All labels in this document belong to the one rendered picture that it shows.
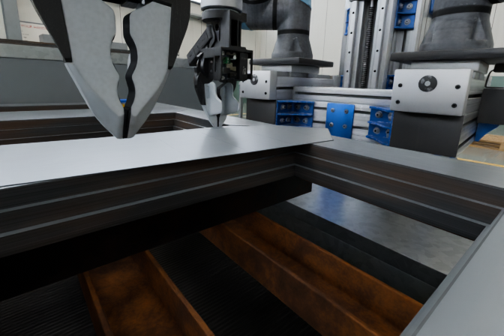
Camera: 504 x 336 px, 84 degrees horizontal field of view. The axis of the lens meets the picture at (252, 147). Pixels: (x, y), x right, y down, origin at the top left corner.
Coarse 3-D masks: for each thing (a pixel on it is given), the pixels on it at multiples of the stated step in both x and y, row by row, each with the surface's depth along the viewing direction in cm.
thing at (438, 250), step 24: (312, 192) 73; (336, 192) 74; (312, 216) 62; (336, 216) 60; (360, 216) 61; (384, 216) 61; (360, 240) 53; (384, 240) 51; (408, 240) 52; (432, 240) 52; (456, 240) 52; (408, 264) 47; (432, 264) 45
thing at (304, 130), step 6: (276, 126) 58; (282, 126) 58; (288, 126) 58; (294, 126) 59; (300, 132) 52; (306, 132) 52; (312, 132) 52; (318, 132) 52; (324, 132) 52; (330, 138) 47
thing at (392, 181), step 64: (0, 128) 55; (64, 128) 61; (192, 128) 70; (0, 192) 23; (64, 192) 25; (128, 192) 28; (192, 192) 33; (384, 192) 34; (448, 192) 29; (0, 256) 22
